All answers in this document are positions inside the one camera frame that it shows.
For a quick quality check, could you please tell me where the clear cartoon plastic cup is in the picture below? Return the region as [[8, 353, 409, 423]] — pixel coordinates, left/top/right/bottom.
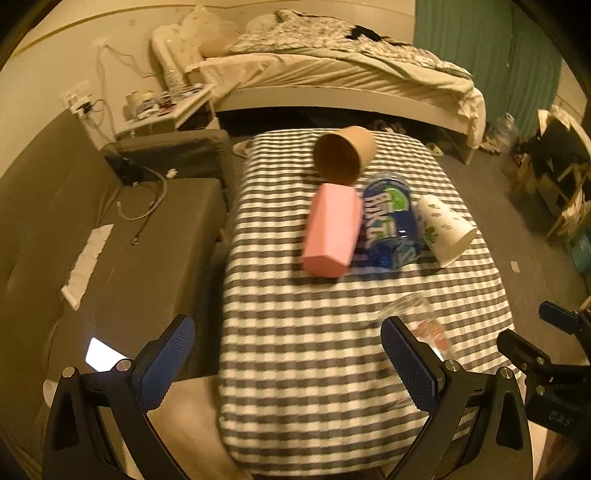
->
[[378, 293, 456, 361]]

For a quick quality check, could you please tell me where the white cup on sofa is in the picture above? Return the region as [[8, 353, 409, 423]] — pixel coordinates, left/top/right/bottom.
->
[[42, 379, 58, 408]]

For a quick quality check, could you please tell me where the white leaf-print cup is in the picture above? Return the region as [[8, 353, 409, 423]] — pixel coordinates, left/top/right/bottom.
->
[[415, 195, 477, 268]]

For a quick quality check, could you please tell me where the pink faceted cup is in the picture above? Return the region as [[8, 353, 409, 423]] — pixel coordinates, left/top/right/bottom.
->
[[303, 183, 363, 278]]

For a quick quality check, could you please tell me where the brown paper cup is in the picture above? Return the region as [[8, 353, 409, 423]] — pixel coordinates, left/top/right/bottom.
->
[[312, 126, 378, 186]]

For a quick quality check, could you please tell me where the lit smartphone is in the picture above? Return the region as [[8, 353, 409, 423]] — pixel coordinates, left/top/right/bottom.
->
[[85, 337, 125, 372]]

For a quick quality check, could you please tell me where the beige cushion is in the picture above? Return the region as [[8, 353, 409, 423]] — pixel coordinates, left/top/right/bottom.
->
[[148, 376, 252, 479]]

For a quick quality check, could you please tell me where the cluttered chair with clothes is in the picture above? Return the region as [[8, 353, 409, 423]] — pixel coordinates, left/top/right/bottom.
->
[[511, 105, 590, 239]]

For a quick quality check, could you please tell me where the folded white cloth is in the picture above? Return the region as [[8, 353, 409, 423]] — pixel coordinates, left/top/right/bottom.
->
[[61, 224, 114, 311]]

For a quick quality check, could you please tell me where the large water jug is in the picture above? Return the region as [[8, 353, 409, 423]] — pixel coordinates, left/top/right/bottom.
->
[[490, 112, 518, 153]]

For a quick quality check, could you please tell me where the grey sofa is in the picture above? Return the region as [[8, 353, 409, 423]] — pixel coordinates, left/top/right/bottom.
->
[[1, 112, 235, 479]]

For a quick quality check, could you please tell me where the checkered tablecloth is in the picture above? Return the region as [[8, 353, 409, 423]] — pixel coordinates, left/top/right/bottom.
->
[[218, 129, 513, 477]]

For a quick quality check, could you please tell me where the green slipper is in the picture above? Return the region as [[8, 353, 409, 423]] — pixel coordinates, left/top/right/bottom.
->
[[426, 142, 444, 157]]

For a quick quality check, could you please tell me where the green curtain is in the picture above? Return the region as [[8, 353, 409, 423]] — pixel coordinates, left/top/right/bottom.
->
[[414, 0, 562, 137]]

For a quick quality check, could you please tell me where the grey slipper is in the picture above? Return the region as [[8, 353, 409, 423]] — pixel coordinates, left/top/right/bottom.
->
[[232, 139, 252, 159]]

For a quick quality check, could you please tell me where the white nightstand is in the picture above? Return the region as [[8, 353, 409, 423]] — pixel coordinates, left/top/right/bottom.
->
[[114, 84, 221, 140]]

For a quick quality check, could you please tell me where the water bottle on nightstand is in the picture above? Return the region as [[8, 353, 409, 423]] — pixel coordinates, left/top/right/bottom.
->
[[163, 69, 185, 95]]

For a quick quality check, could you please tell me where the floral duvet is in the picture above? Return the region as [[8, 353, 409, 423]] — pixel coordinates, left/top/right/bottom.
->
[[226, 9, 473, 84]]

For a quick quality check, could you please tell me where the beige pillow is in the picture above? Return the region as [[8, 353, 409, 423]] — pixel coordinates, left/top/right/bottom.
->
[[199, 34, 240, 58]]

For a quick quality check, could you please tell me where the bed with white frame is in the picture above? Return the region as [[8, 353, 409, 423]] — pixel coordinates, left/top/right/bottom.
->
[[151, 6, 486, 151]]

